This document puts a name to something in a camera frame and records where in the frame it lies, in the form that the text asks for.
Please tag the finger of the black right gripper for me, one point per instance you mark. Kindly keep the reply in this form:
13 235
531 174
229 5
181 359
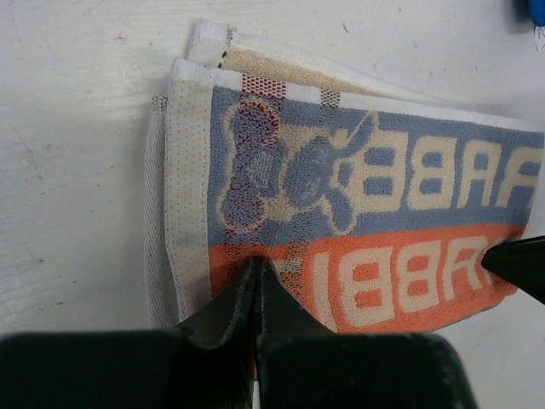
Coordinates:
520 263

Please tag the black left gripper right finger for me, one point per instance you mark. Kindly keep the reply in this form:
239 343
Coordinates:
303 364

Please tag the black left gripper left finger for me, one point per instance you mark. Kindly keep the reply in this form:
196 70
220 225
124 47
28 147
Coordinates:
201 363

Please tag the rabbit print towel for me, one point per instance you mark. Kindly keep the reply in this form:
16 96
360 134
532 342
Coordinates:
374 204

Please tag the blue towel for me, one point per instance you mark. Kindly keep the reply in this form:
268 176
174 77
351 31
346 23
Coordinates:
529 10

